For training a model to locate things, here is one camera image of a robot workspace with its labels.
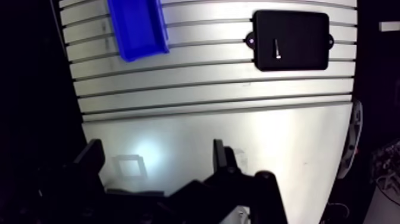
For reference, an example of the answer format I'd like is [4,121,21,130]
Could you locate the steel bolt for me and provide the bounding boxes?
[273,38,282,60]

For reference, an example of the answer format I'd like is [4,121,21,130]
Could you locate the pale holed strip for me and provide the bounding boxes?
[336,99,364,180]

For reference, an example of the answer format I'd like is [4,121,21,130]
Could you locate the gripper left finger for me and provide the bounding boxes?
[36,138,165,224]

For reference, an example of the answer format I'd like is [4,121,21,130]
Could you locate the black tray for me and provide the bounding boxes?
[244,10,335,72]

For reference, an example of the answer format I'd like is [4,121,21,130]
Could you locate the blue bin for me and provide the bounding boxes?
[107,0,170,63]

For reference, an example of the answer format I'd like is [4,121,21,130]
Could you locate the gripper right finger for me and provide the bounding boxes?
[168,138,288,224]

